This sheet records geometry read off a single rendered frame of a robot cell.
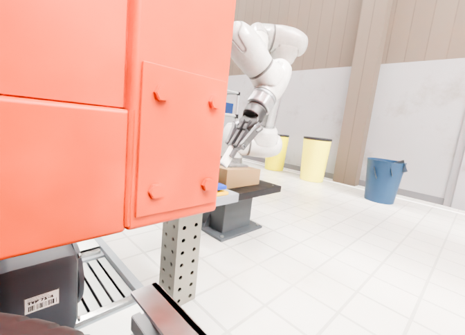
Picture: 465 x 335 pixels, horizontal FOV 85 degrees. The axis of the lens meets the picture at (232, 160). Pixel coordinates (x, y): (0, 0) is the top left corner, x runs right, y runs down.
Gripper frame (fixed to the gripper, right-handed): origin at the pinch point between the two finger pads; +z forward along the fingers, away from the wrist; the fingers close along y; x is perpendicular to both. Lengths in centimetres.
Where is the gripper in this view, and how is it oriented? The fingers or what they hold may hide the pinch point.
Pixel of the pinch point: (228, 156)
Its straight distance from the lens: 82.4
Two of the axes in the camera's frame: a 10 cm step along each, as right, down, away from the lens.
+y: -7.0, -1.8, 6.9
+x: -5.2, -5.4, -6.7
